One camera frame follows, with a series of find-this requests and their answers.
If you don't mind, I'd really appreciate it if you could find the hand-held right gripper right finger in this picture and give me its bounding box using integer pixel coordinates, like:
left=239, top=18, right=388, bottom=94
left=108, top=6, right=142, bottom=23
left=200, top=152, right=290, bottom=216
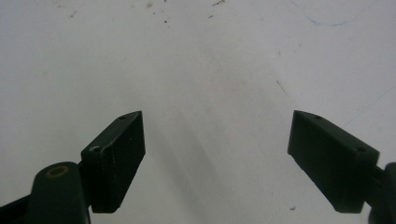
left=287, top=109, right=381, bottom=215

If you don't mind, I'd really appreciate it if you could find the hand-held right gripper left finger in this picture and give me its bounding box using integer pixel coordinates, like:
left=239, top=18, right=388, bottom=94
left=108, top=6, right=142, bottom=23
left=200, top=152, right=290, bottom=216
left=80, top=110, right=147, bottom=215

